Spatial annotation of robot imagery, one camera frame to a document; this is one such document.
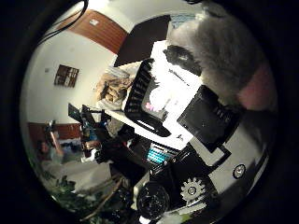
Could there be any person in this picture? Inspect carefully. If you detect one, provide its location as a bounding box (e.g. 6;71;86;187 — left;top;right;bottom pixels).
36;119;82;163

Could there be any brown crumpled cloth pile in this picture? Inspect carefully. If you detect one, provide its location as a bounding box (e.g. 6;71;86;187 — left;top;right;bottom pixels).
94;66;135;112

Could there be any black camera tripod rig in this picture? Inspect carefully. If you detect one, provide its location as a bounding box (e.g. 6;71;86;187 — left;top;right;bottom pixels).
67;102;113;157

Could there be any dark brown door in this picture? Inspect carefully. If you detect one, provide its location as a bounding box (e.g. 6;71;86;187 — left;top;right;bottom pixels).
113;14;172;68

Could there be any grey bunny plush toy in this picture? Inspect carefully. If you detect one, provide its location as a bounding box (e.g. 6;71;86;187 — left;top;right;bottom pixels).
166;12;278;112

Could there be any dark framed wall picture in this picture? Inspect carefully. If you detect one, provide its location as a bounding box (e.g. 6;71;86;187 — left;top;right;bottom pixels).
53;63;80;89

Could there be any black cable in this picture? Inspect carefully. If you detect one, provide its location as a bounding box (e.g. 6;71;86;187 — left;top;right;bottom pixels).
36;0;90;45

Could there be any cyan striped rack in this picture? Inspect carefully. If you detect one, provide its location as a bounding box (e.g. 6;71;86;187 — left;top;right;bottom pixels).
145;146;176;166

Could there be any green plant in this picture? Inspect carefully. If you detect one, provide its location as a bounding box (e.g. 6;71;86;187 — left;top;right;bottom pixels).
40;174;135;224

